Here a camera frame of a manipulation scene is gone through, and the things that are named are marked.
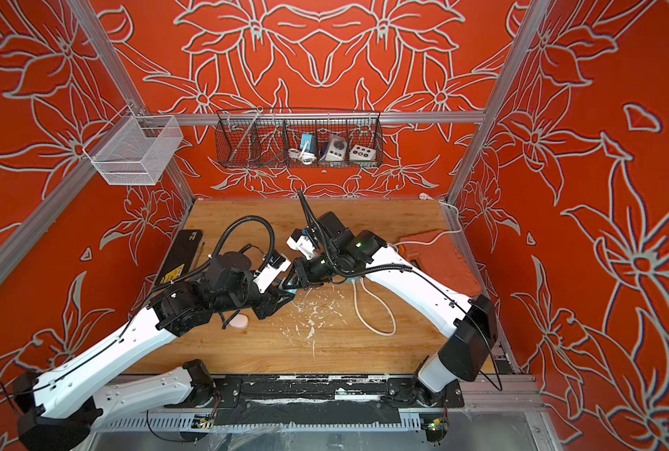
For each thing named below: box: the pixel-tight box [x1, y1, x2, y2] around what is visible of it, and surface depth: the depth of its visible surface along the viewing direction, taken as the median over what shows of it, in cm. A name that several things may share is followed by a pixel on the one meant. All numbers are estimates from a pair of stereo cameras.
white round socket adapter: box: [325, 135, 348, 162], surface depth 93 cm
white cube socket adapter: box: [348, 143, 377, 161], surface depth 96 cm
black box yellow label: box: [155, 229, 204, 287], surface depth 103 cm
